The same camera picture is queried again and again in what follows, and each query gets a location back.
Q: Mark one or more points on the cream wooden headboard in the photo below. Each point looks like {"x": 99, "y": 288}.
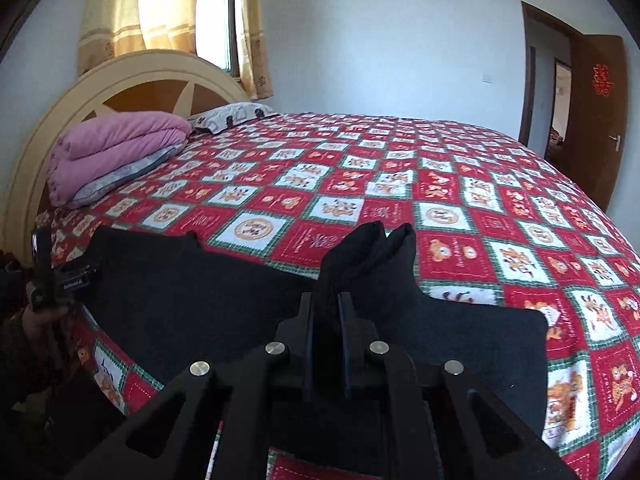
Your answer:
{"x": 50, "y": 125}

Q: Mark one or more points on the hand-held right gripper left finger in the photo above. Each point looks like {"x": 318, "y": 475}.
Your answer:
{"x": 306, "y": 355}

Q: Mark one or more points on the bed with red patchwork sheet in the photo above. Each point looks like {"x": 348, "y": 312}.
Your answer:
{"x": 450, "y": 185}

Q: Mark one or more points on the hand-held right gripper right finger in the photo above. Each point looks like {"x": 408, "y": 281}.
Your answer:
{"x": 347, "y": 355}

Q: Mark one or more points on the pink folded quilt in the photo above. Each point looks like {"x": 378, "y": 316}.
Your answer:
{"x": 110, "y": 145}

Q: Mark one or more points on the black pants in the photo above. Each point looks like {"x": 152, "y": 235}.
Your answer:
{"x": 200, "y": 310}

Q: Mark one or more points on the brown door frame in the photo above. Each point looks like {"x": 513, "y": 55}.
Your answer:
{"x": 525, "y": 85}

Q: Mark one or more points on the wide yellow curtain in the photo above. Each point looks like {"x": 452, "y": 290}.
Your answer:
{"x": 130, "y": 10}

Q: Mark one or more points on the narrow yellow curtain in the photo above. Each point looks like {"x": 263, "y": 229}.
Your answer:
{"x": 252, "y": 35}

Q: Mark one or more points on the grey-blue patterned pillow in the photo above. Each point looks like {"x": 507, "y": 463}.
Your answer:
{"x": 115, "y": 176}

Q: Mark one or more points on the brown wooden door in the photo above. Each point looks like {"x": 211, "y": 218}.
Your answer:
{"x": 590, "y": 155}

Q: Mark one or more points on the white patterned pillow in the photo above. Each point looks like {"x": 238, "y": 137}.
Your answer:
{"x": 235, "y": 115}

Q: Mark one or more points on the person's left hand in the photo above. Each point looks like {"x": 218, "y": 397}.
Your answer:
{"x": 42, "y": 327}

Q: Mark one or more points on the window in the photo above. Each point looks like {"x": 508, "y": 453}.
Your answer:
{"x": 215, "y": 25}

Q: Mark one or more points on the red paper door decoration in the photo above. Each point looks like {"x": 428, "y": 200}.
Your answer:
{"x": 601, "y": 79}

